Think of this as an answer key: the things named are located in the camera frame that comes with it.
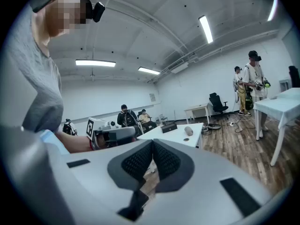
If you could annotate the black rectangular box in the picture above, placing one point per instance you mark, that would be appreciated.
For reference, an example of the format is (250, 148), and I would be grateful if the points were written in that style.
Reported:
(169, 128)

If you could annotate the person's head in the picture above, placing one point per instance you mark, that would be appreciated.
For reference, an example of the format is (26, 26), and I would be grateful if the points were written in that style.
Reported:
(58, 27)

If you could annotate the small metal chair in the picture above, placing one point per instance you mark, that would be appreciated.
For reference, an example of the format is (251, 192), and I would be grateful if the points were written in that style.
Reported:
(162, 119)

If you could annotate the white cloth-covered table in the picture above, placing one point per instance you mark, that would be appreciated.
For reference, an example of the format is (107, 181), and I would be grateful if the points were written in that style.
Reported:
(276, 107)

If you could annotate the tall black chair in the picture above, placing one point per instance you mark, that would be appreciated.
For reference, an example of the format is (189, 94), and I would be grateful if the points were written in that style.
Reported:
(294, 76)

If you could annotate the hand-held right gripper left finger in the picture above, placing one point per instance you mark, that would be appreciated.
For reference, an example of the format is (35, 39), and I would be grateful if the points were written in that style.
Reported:
(117, 172)

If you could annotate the white desk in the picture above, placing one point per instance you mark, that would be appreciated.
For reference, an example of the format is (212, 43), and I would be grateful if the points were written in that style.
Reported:
(197, 107)

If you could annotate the dark grey shoe-shaped device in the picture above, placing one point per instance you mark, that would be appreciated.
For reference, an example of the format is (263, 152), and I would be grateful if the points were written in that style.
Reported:
(213, 126)

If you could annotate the white air conditioner unit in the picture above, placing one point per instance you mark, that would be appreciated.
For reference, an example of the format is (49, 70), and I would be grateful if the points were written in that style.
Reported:
(179, 67)

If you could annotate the small grey dish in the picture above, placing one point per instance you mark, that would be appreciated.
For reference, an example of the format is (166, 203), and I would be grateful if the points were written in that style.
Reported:
(273, 97)

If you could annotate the black office chair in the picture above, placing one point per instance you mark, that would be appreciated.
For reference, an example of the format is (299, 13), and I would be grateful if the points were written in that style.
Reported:
(216, 102)

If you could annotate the small wall poster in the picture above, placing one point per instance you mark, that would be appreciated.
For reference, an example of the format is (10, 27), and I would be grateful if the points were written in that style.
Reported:
(152, 97)

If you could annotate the long ceiling light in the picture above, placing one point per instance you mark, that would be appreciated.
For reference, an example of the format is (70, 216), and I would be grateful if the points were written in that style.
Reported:
(148, 70)
(273, 8)
(206, 29)
(93, 63)

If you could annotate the green ball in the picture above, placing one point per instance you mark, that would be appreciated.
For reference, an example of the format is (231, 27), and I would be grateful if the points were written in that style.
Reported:
(267, 85)

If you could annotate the person's left forearm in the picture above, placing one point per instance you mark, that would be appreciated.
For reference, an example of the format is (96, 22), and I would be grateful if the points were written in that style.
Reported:
(75, 144)

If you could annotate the person's grey shirt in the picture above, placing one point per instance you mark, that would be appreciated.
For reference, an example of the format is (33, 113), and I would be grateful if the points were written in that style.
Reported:
(35, 78)

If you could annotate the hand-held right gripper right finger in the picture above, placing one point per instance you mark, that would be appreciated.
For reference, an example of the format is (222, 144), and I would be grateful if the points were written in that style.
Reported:
(185, 170)

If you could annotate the black head-worn camera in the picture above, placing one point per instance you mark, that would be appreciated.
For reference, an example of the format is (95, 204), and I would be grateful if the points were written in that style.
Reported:
(98, 12)

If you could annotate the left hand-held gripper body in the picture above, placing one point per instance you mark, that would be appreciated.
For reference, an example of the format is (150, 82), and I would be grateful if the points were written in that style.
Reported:
(122, 133)

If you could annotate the beige oval case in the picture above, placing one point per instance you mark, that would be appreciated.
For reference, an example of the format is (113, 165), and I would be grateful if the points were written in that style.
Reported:
(188, 130)

